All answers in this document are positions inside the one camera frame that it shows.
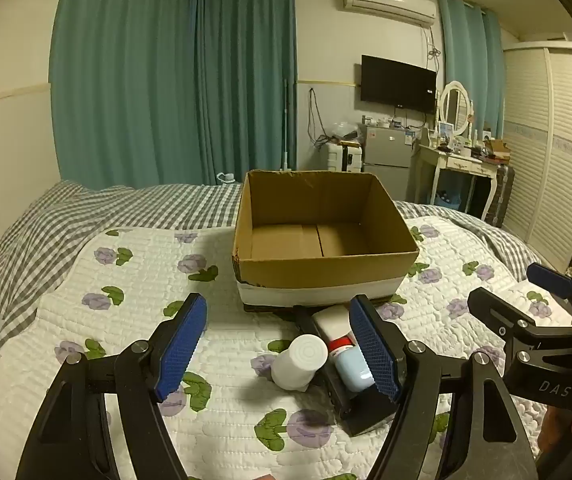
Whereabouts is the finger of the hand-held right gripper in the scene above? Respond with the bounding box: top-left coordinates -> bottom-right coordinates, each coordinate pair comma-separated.
467,287 -> 572,348
526,262 -> 572,333

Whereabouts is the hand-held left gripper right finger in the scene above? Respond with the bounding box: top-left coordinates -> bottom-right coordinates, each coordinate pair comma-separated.
348,294 -> 539,480

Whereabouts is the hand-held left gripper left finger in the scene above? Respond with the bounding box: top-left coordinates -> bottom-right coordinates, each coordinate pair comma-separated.
16,292 -> 208,480

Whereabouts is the white squeeze tube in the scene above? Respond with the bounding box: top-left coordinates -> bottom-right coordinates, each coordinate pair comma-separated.
312,306 -> 354,343

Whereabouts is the black remote control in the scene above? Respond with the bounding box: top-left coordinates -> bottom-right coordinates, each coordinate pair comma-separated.
293,305 -> 397,437

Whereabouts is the white plastic bottle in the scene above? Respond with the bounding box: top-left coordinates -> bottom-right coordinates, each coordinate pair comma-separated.
271,334 -> 329,392

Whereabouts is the person's right hand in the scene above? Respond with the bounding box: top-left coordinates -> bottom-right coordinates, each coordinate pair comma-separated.
538,404 -> 572,461

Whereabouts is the floral quilted blanket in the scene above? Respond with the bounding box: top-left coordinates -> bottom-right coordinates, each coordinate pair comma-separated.
0,216 -> 572,480

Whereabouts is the dark checkered suitcase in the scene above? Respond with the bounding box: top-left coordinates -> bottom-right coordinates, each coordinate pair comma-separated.
484,162 -> 516,229

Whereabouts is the blue plastic basket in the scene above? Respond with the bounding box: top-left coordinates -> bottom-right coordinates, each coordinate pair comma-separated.
438,190 -> 467,209

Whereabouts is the white louvred wardrobe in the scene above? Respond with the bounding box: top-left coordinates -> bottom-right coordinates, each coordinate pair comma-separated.
503,39 -> 572,272

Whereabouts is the small cardboard box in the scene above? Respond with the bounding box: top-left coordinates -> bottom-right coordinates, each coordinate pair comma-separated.
482,138 -> 512,162

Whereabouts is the white dressing table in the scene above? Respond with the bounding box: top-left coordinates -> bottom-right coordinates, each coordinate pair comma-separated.
408,140 -> 499,219

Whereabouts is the grey checkered bedsheet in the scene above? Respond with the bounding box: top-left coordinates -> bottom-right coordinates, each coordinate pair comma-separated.
0,180 -> 541,376

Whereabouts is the silver refrigerator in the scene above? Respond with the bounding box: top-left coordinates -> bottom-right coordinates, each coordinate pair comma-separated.
363,124 -> 413,202

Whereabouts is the white suitcase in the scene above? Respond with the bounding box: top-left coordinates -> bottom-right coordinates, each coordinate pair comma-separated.
323,141 -> 365,172

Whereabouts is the oval white vanity mirror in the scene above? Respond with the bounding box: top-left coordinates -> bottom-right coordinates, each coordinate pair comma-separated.
438,81 -> 472,137

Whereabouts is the clear plastic bag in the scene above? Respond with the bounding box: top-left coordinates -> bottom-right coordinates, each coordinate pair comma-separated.
330,120 -> 363,144

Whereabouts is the teal curtain beside wardrobe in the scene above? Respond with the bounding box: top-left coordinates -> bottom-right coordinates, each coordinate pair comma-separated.
438,0 -> 507,142

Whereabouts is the teal curtain beside mop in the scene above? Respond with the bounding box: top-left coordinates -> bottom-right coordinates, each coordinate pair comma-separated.
192,0 -> 299,187

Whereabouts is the wide teal curtain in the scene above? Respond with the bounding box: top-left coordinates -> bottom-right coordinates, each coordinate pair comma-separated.
48,0 -> 197,192

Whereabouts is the white air conditioner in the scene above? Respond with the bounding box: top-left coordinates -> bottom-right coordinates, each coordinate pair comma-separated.
341,0 -> 438,27

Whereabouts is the black hanging wall cable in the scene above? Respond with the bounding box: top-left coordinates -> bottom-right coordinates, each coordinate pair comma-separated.
307,87 -> 327,150

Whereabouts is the black wall television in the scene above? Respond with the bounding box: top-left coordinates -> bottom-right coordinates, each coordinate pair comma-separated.
360,54 -> 438,115

